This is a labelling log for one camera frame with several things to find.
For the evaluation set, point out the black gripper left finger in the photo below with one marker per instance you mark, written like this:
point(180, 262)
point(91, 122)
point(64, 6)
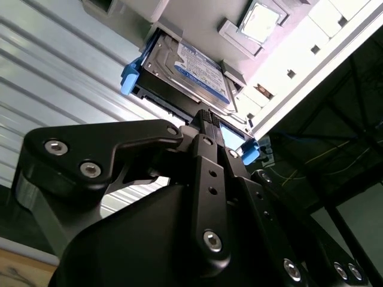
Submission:
point(74, 149)

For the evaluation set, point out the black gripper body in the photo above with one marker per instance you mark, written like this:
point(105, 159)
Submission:
point(134, 239)

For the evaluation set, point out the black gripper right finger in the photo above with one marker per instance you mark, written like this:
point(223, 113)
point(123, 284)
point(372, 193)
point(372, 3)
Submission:
point(260, 209)

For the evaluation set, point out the hard disk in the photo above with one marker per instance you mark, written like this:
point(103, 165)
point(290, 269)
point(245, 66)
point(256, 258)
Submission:
point(194, 71)

